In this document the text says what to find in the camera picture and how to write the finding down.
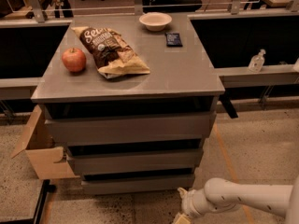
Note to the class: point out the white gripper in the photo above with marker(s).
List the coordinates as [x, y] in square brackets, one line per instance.
[188, 202]

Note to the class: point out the grey bottom drawer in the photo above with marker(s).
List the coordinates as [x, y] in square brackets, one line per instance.
[139, 184]

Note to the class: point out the grey drawer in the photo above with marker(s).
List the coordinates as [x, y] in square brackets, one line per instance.
[135, 162]
[131, 129]
[139, 184]

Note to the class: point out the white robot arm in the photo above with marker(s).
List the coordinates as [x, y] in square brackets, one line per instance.
[219, 195]

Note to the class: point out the grey top drawer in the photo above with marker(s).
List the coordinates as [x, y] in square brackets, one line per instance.
[131, 129]

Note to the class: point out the grey middle drawer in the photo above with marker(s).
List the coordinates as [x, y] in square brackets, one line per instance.
[135, 162]

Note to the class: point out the grey drawer cabinet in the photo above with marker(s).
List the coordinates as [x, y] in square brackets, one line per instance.
[181, 80]

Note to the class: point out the open cardboard box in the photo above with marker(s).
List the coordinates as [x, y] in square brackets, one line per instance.
[47, 160]

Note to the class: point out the grey right ledge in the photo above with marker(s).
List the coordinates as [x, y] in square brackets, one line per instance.
[270, 75]

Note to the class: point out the grey ledge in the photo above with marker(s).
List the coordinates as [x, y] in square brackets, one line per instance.
[18, 88]
[270, 75]

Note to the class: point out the clear sanitizer pump bottle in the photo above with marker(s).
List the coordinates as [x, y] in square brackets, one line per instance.
[257, 61]

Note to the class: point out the brown chip bag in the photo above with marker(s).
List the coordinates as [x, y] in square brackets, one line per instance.
[112, 55]

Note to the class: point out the dark blue snack packet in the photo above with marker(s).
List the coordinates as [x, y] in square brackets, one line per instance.
[173, 40]

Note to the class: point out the red apple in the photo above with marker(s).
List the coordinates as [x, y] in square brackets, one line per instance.
[74, 60]

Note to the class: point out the white paper bowl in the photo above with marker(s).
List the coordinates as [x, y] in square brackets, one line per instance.
[155, 21]

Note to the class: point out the grey left ledge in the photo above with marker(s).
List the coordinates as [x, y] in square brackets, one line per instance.
[18, 88]

